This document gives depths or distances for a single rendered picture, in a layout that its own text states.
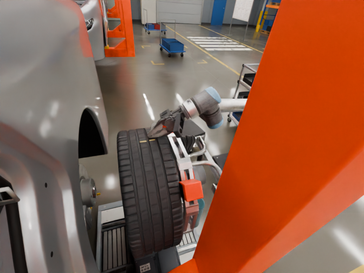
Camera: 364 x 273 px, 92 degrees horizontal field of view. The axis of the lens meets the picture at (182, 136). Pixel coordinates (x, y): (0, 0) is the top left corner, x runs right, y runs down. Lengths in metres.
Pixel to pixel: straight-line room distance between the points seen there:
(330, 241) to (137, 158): 2.07
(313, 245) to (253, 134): 2.02
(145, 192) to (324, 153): 0.63
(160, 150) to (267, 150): 0.58
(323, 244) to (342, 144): 2.15
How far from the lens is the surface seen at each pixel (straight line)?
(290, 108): 0.25
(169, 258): 1.37
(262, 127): 0.29
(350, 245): 2.53
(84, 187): 1.05
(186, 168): 0.82
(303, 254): 2.18
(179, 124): 0.76
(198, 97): 0.81
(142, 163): 0.77
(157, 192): 0.75
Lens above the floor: 1.73
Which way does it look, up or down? 39 degrees down
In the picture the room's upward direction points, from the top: 6 degrees clockwise
